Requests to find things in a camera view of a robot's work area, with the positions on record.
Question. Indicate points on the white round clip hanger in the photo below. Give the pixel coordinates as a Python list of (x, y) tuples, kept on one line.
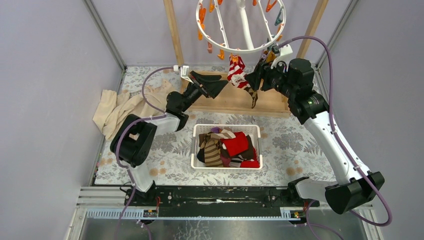
[(214, 5)]

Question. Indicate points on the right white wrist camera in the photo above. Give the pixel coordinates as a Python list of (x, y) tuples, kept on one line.
[(284, 54)]

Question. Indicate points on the brown yellow argyle sock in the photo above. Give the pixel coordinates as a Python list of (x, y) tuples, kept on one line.
[(254, 96)]

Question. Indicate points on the wooden hanging rack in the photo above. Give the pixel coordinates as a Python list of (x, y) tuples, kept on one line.
[(234, 101)]

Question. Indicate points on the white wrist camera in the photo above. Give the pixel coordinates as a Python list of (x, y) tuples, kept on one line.
[(284, 54), (183, 72)]

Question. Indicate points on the red white striped sock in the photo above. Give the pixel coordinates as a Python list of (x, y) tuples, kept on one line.
[(236, 73)]

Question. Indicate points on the floral table mat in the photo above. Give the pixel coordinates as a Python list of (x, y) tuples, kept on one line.
[(289, 151)]

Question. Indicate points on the beige crumpled cloth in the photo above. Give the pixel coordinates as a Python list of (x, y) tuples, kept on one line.
[(113, 108)]

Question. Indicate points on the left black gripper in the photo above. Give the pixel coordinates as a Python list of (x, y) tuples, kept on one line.
[(211, 87)]

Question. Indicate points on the purple orange striped sock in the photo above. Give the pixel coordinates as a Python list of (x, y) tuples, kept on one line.
[(215, 130)]

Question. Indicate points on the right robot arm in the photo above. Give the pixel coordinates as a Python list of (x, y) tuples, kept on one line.
[(355, 183)]

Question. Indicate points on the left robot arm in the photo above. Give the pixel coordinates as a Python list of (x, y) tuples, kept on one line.
[(132, 143)]

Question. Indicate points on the brown tan striped sock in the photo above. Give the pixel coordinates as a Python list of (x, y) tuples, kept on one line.
[(212, 149)]

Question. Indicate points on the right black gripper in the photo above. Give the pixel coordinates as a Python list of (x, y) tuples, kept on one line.
[(253, 78)]

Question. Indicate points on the mustard yellow sock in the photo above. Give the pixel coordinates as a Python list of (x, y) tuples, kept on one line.
[(269, 56)]

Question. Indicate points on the white plastic basket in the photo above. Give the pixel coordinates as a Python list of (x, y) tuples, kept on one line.
[(252, 130)]

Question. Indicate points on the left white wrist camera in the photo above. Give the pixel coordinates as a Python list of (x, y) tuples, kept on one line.
[(183, 72)]

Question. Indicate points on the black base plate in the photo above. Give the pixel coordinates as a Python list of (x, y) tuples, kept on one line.
[(218, 201)]

